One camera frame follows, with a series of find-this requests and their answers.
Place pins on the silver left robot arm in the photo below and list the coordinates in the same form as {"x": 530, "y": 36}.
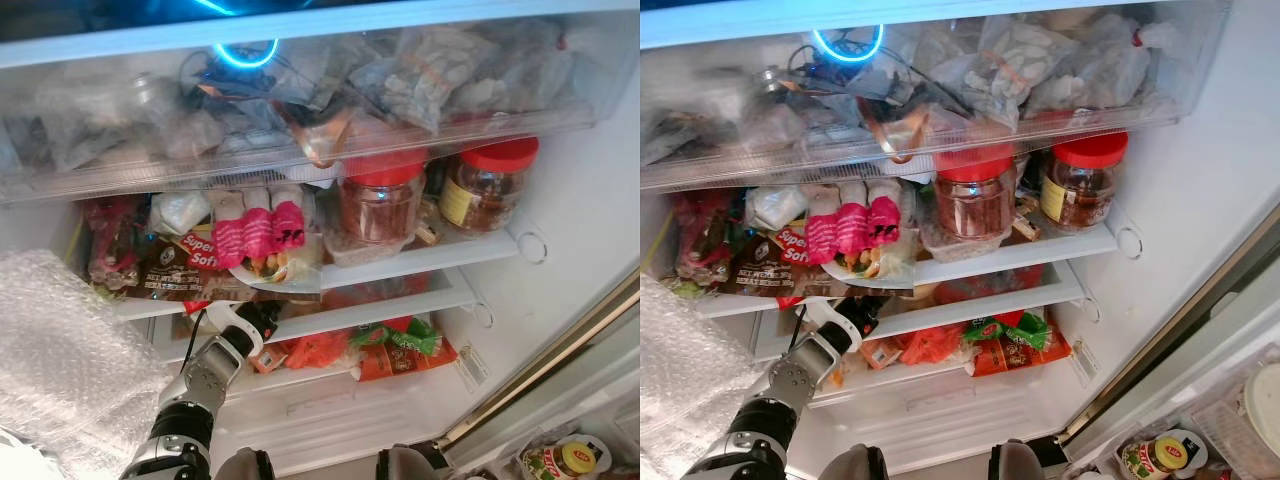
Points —
{"x": 200, "y": 385}
{"x": 795, "y": 380}

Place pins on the white fridge shelf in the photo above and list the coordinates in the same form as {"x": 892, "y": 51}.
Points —
{"x": 370, "y": 312}
{"x": 960, "y": 312}
{"x": 420, "y": 265}
{"x": 1000, "y": 268}

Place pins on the clear fridge drawer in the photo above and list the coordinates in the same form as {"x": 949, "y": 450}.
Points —
{"x": 60, "y": 180}
{"x": 700, "y": 165}

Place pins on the white plate with food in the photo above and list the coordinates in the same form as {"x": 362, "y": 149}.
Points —
{"x": 290, "y": 280}
{"x": 885, "y": 275}

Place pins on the small brown packet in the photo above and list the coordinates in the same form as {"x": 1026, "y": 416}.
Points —
{"x": 267, "y": 358}
{"x": 877, "y": 353}

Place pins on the orange food packet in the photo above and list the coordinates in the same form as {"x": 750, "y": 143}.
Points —
{"x": 930, "y": 345}
{"x": 318, "y": 350}

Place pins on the pink wrapped small bottle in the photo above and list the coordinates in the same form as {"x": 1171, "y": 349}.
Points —
{"x": 289, "y": 225}
{"x": 821, "y": 240}
{"x": 853, "y": 230}
{"x": 228, "y": 243}
{"x": 259, "y": 235}
{"x": 884, "y": 220}

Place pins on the brown bread bag red label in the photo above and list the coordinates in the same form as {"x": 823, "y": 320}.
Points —
{"x": 770, "y": 275}
{"x": 170, "y": 275}

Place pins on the clear plastic food box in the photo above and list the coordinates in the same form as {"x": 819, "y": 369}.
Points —
{"x": 365, "y": 253}
{"x": 960, "y": 250}

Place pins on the white crisper drawer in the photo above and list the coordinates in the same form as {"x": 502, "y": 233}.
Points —
{"x": 950, "y": 415}
{"x": 350, "y": 420}

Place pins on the white plastic food bag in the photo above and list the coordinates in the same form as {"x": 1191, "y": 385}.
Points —
{"x": 775, "y": 205}
{"x": 180, "y": 210}

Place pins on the green and orange packet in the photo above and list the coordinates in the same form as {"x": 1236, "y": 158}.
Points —
{"x": 1020, "y": 350}
{"x": 400, "y": 355}

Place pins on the grey left robot leg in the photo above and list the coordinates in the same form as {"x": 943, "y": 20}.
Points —
{"x": 243, "y": 467}
{"x": 852, "y": 465}

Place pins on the grey robot leg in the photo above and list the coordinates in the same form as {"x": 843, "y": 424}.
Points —
{"x": 1020, "y": 463}
{"x": 408, "y": 465}
{"x": 852, "y": 465}
{"x": 243, "y": 467}

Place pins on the red lid clear jar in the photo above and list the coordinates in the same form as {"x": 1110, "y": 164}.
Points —
{"x": 975, "y": 200}
{"x": 380, "y": 205}

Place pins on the dark red food packet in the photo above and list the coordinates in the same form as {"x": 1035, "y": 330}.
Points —
{"x": 115, "y": 240}
{"x": 705, "y": 240}

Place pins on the clear bubble wrap sheet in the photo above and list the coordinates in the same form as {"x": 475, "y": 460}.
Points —
{"x": 70, "y": 360}
{"x": 690, "y": 390}

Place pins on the grey right robot leg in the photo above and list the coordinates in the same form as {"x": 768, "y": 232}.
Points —
{"x": 408, "y": 465}
{"x": 1020, "y": 463}

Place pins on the red lid jar yellow label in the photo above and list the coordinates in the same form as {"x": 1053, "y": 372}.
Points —
{"x": 1085, "y": 185}
{"x": 490, "y": 190}

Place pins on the clear bag frozen food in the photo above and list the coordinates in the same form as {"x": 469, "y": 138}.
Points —
{"x": 1020, "y": 65}
{"x": 435, "y": 70}

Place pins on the clear food bag red tie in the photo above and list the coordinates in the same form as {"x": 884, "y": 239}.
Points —
{"x": 1110, "y": 70}
{"x": 535, "y": 70}

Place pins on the white round lid container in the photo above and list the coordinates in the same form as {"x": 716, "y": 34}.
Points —
{"x": 1265, "y": 410}

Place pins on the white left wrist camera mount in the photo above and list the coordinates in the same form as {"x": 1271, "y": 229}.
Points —
{"x": 235, "y": 322}
{"x": 830, "y": 318}

